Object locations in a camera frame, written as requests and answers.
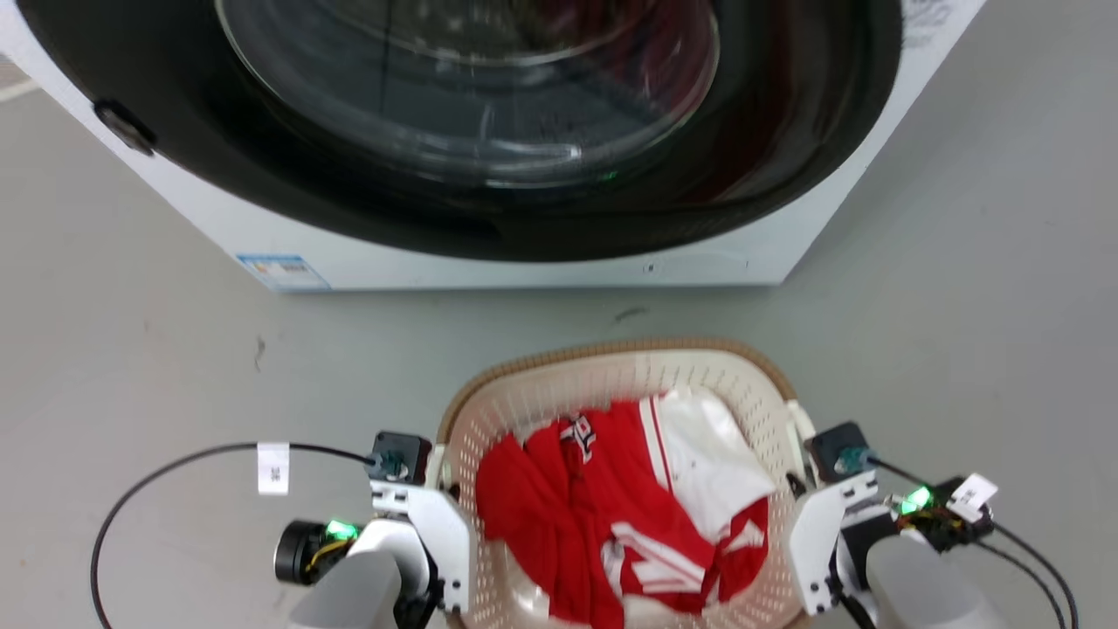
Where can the white front-load washing machine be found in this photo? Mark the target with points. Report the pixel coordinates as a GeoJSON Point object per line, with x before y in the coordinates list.
{"type": "Point", "coordinates": [541, 273]}

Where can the red jersey with white print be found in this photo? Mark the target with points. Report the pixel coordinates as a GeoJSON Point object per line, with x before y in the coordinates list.
{"type": "Point", "coordinates": [541, 498]}

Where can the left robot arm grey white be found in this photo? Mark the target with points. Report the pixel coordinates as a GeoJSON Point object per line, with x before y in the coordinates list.
{"type": "Point", "coordinates": [358, 581]}

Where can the dark wrist camera box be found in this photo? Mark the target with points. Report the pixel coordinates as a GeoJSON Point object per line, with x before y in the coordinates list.
{"type": "Point", "coordinates": [837, 450]}
{"type": "Point", "coordinates": [403, 454]}

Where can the dark right wrist camera box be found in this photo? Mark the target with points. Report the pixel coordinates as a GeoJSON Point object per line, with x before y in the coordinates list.
{"type": "Point", "coordinates": [837, 450]}

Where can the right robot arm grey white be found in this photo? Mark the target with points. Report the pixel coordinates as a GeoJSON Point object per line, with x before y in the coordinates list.
{"type": "Point", "coordinates": [917, 585]}

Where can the black round washer door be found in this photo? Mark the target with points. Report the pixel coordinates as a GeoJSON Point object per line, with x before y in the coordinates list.
{"type": "Point", "coordinates": [786, 131]}

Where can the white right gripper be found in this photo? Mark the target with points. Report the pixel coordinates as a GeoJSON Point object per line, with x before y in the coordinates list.
{"type": "Point", "coordinates": [817, 533]}

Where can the beige plastic laundry basket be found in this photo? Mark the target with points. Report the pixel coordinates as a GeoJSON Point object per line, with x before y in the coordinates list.
{"type": "Point", "coordinates": [559, 393]}

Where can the white garment with red stripes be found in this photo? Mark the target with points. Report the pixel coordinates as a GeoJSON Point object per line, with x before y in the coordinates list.
{"type": "Point", "coordinates": [707, 463]}

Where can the blue energy label sticker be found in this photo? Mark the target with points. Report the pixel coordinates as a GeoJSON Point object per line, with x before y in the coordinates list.
{"type": "Point", "coordinates": [284, 272]}

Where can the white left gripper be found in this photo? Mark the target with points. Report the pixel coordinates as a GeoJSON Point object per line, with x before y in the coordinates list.
{"type": "Point", "coordinates": [437, 524]}

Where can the dark left wrist camera box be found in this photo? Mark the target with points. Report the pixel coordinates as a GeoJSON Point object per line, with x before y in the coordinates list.
{"type": "Point", "coordinates": [403, 454]}

